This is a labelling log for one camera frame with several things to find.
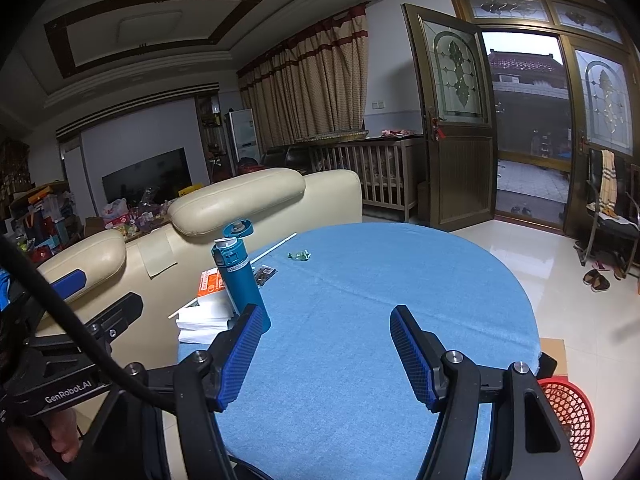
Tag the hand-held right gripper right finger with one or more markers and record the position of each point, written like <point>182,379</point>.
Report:
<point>415,360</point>

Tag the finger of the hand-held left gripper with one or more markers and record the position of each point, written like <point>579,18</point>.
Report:
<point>67,284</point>
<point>117,317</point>

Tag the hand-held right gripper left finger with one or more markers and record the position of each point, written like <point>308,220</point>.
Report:
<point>240,360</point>

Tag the red mesh basket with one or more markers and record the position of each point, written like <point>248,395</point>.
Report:
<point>570,410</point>

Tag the person's left hand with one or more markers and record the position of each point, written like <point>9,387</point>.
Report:
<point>65,435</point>

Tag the white tissue stack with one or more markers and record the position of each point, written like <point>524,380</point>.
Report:
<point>205,317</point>

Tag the blue garment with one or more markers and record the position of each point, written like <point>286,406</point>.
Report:
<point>4,287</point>

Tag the stack of coloured boxes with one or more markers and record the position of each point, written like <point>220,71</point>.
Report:
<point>45,220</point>

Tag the orange white tissue pack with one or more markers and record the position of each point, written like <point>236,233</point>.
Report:
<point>212,282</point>

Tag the teal thermos bottle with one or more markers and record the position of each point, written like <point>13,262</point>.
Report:
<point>240,275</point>

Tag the dark snack packet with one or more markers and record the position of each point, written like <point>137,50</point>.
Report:
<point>262,275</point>

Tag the round table blue cloth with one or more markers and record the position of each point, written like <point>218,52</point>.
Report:
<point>375,270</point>

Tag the pile of toy packages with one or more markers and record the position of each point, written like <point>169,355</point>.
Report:
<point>145,210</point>

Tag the white straw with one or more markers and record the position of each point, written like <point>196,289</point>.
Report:
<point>272,249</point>

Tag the green candy wrapper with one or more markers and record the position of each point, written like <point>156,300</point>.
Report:
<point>299,255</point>

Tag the black television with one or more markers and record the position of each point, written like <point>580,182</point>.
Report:
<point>145,175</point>

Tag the flat cardboard sheet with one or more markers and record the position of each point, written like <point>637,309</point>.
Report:
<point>552,347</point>

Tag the cream leather sofa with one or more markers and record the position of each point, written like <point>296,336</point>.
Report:
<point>240,195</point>

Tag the wooden crib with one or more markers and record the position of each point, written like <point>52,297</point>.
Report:
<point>380,170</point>

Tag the open brown glass door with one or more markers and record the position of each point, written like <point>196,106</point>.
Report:
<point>455,170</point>

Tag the brown slipper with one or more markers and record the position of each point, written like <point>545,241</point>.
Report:
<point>601,284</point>
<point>592,276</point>

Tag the black leather sofa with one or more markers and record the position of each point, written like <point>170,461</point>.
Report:
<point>285,157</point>

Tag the glass display cabinet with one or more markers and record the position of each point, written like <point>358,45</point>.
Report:
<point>210,130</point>

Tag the white standing air conditioner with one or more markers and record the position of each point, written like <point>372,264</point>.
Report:
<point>242,135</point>

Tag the pink cloth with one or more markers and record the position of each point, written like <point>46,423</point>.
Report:
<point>397,133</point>

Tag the red door tassel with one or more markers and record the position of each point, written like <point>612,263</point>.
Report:
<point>437,127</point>

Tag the woven flat tray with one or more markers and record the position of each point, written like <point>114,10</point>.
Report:
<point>332,136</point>

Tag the beige striped towel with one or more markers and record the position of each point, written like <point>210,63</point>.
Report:
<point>607,180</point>

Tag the beige curtains red stripes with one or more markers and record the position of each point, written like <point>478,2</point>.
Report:
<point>305,75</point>

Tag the closed brown glass door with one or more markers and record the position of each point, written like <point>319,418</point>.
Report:
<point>600,110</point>

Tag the metal frame chair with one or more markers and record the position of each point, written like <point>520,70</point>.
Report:
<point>612,227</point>

